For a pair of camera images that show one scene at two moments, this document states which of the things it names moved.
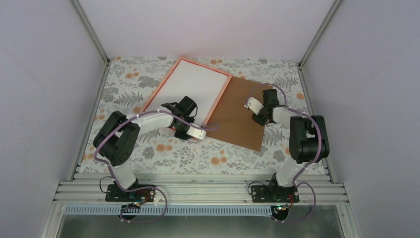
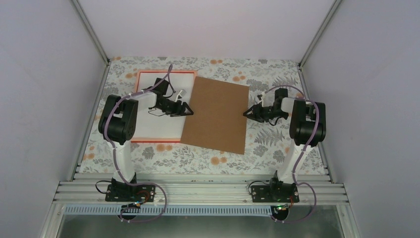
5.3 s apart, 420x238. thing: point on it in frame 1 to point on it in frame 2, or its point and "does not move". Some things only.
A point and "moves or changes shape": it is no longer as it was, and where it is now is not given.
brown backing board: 236,125 moves or changes shape
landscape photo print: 202,85 to 154,126
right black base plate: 274,194 does not move
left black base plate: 113,193 does not move
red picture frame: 205,85 moves or changes shape
